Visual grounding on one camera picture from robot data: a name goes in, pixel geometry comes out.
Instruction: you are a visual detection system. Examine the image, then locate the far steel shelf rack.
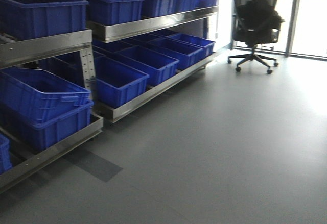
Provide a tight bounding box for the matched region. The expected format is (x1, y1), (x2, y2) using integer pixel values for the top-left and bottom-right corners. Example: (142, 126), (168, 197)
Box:
(86, 6), (220, 123)

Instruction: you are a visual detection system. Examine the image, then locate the steel shelf rack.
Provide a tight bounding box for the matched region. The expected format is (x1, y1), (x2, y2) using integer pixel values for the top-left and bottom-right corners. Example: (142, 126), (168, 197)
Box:
(86, 6), (220, 123)
(1, 30), (103, 193)

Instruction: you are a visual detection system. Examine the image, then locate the near steel shelf rack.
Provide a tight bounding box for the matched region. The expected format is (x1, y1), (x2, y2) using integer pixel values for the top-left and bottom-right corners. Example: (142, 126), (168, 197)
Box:
(1, 30), (103, 193)

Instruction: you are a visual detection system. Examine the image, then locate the blue crate near upper shelf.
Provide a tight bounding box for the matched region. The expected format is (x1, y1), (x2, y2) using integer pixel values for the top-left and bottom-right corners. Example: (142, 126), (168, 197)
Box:
(1, 0), (89, 40)

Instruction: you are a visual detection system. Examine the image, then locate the blue crate far lower front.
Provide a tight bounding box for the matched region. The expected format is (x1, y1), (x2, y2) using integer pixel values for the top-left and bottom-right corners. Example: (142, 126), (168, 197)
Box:
(95, 56), (149, 108)

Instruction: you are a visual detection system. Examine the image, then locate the blue crate far upper middle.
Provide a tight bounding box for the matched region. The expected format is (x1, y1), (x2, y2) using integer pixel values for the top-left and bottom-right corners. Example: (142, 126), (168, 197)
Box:
(141, 0), (177, 18)

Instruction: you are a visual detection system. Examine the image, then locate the blue crate far upper left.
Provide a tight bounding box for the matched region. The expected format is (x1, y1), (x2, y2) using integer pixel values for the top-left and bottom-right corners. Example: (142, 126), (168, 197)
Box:
(88, 0), (144, 26)

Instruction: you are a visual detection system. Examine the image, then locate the black mesh office chair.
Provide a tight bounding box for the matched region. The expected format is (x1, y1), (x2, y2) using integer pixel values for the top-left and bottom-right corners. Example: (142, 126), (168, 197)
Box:
(228, 0), (284, 74)

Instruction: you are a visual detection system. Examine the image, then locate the tilted blue crate stacked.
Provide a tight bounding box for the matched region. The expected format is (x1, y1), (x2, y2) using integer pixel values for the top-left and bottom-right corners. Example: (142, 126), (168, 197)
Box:
(1, 67), (90, 124)

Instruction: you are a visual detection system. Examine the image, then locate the blue crate lower near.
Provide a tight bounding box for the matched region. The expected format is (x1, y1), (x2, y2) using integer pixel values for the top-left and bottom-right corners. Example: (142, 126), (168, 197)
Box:
(1, 100), (94, 151)

